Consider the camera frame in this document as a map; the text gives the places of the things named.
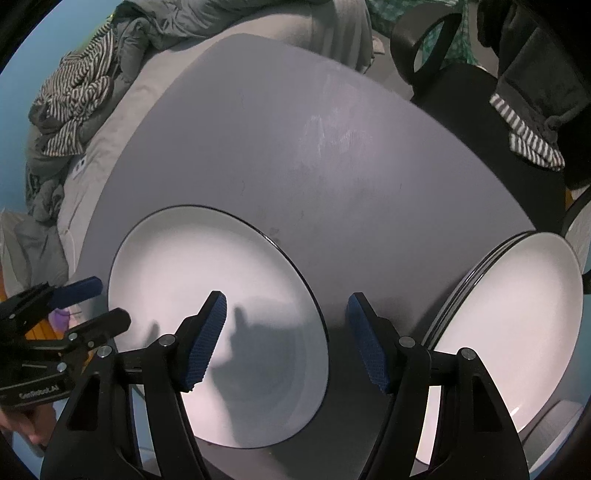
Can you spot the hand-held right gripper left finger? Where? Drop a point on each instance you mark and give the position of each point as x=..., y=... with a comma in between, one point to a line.
x=205, y=344

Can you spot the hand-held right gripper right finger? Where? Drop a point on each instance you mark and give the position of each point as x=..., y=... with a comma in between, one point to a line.
x=369, y=346

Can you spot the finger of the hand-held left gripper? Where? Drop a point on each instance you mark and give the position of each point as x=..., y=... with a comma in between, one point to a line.
x=78, y=290
x=104, y=325

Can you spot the white plate black rim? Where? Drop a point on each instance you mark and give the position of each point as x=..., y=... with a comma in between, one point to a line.
x=512, y=323
x=465, y=278
x=184, y=277

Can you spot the person's left hand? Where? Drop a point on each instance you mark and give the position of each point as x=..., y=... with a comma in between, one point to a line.
x=32, y=422

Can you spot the purple object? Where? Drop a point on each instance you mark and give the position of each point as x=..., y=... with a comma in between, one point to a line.
x=62, y=318

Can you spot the grey crumpled cloth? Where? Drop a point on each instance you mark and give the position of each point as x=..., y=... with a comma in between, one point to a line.
x=44, y=198

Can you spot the bed with grey sheet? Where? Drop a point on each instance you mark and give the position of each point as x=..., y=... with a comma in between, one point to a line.
x=138, y=106

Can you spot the black white striped cloth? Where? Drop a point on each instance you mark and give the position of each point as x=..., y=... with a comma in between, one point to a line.
x=74, y=92

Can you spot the black office chair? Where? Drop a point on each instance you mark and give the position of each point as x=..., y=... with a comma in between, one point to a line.
x=461, y=115

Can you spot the grey duvet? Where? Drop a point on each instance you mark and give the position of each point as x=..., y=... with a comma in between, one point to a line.
x=184, y=23

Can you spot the dark grey hoodie striped lining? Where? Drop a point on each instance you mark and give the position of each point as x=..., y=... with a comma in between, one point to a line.
x=531, y=74

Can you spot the green checked cloth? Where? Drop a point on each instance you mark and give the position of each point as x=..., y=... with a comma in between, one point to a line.
x=383, y=18

